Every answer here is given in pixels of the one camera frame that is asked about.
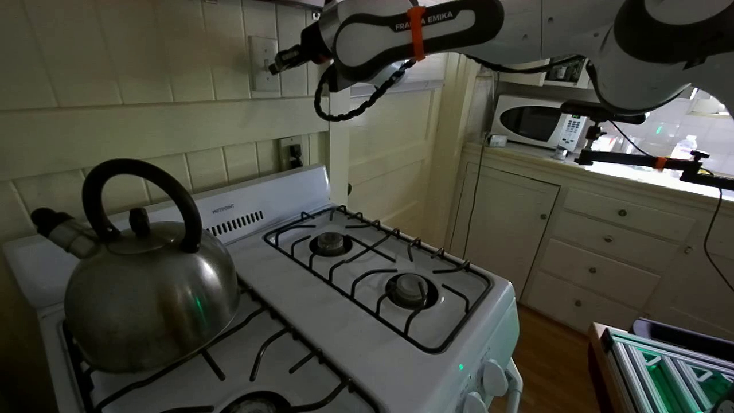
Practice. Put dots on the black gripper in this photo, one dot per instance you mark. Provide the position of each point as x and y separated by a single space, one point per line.
316 45

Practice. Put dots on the white wall light switch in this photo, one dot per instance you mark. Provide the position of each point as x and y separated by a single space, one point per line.
260 84

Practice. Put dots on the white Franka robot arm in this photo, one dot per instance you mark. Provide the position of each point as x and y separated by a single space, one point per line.
534 25

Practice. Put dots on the white panel door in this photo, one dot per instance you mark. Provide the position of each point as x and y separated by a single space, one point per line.
390 162

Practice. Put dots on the round stove burner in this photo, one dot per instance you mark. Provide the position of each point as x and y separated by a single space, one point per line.
330 244
256 406
412 290

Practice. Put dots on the black stove burner grate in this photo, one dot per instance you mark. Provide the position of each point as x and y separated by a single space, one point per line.
267 346
345 292

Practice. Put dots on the white microwave oven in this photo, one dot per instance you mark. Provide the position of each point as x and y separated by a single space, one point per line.
534 123

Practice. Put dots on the white cabinet door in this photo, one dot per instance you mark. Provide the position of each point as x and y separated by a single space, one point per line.
507 230

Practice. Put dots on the white gas stove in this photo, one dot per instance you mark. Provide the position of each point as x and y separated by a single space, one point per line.
336 336

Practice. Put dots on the white cabinet drawer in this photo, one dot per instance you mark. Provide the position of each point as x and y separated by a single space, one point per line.
623 213
600 273
581 301
610 239

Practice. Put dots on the white stove knob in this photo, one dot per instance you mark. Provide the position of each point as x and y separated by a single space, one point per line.
494 380
473 406

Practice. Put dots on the white base cabinet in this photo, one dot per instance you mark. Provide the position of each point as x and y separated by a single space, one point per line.
673 307

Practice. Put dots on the dark flat tablet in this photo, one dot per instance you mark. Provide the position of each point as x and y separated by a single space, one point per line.
689 341

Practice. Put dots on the green white plastic rack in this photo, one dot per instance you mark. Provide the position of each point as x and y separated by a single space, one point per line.
665 375

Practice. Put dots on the wall power outlet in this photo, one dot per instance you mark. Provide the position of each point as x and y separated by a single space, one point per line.
289 156

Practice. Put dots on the black stereo camera bar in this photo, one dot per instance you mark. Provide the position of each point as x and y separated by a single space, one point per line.
603 114

